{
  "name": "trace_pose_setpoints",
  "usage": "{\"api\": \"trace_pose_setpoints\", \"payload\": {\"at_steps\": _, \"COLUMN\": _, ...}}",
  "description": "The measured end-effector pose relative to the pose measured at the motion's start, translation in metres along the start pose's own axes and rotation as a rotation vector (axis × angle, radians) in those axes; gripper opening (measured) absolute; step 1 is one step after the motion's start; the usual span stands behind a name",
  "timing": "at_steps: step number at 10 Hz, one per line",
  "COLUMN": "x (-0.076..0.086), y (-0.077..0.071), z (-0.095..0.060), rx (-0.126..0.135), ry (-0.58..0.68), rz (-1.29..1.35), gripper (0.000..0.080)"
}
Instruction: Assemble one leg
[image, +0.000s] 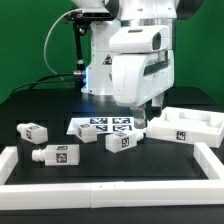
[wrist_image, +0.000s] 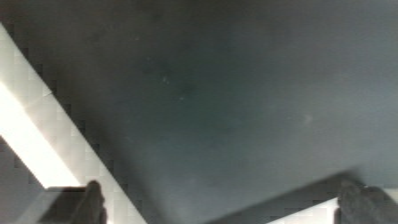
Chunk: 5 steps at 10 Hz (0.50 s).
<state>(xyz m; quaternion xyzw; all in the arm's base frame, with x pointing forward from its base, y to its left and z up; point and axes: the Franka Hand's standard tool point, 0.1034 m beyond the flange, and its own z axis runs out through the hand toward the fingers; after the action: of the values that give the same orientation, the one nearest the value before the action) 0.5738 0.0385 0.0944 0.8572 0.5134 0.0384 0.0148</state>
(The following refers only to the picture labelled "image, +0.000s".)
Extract white square tabletop part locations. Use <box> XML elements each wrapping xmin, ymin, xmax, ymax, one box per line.
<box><xmin>146</xmin><ymin>107</ymin><xmax>224</xmax><ymax>148</ymax></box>

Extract grey cable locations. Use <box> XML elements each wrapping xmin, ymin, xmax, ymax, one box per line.
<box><xmin>43</xmin><ymin>9</ymin><xmax>78</xmax><ymax>89</ymax></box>

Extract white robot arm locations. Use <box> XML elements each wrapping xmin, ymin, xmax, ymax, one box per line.
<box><xmin>71</xmin><ymin>0</ymin><xmax>204</xmax><ymax>129</ymax></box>

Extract black cables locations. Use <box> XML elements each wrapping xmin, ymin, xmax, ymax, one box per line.
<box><xmin>9</xmin><ymin>73</ymin><xmax>77</xmax><ymax>98</ymax></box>

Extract white sheet with tags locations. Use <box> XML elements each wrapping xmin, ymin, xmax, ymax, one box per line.
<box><xmin>67</xmin><ymin>117</ymin><xmax>134</xmax><ymax>135</ymax></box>

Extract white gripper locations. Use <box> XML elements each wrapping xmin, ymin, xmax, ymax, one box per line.
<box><xmin>112</xmin><ymin>50</ymin><xmax>174</xmax><ymax>128</ymax></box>

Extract white U-shaped fence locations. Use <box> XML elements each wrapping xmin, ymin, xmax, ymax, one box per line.
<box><xmin>0</xmin><ymin>142</ymin><xmax>224</xmax><ymax>210</ymax></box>

